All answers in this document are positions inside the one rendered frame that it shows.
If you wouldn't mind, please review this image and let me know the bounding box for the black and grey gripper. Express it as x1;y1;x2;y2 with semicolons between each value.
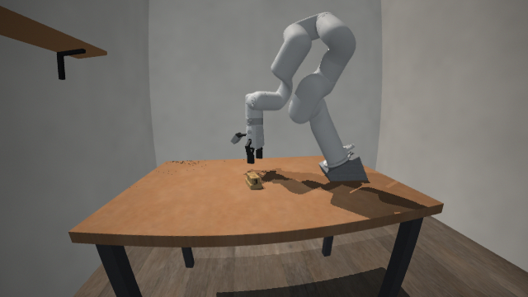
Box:
245;125;264;164

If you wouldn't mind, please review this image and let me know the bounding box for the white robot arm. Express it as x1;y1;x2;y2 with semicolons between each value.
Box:
246;12;356;167

